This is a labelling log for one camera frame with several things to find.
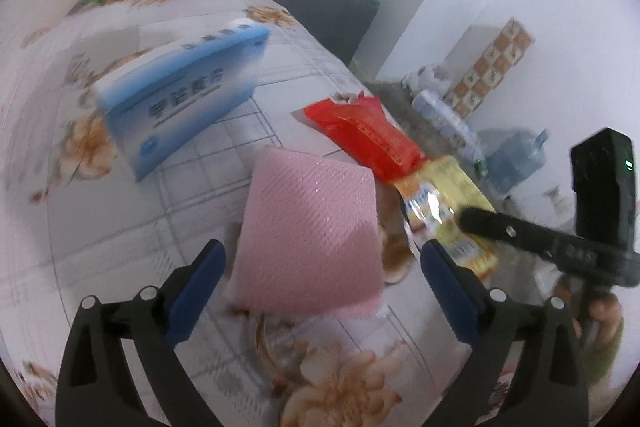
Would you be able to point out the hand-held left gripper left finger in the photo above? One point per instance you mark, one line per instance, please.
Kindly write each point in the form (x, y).
(192, 292)

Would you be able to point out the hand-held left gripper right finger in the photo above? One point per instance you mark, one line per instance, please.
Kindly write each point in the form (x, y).
(450, 292)

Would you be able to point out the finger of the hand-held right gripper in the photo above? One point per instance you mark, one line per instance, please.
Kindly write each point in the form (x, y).
(505, 229)

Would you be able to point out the yellow snack packet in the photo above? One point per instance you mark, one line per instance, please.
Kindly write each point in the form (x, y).
(445, 192)

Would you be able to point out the pink foam sheet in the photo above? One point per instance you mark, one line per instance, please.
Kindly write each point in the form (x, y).
(310, 232)

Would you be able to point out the red plastic packet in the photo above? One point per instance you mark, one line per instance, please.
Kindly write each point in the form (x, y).
(365, 132)

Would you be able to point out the person's right hand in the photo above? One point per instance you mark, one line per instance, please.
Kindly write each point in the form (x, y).
(607, 314)

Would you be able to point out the large water jug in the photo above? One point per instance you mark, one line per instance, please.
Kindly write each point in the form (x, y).
(515, 162)

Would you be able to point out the egg carton package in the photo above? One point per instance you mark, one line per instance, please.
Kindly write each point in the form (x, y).
(445, 122)

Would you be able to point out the checkered box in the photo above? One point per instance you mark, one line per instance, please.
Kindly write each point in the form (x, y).
(492, 67)

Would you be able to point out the white plastic bag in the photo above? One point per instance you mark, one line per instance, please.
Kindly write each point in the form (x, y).
(425, 79)

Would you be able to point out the blue and white box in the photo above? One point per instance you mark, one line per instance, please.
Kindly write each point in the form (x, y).
(185, 102)

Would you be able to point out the grey cabinet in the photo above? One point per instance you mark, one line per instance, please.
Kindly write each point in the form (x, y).
(325, 22)

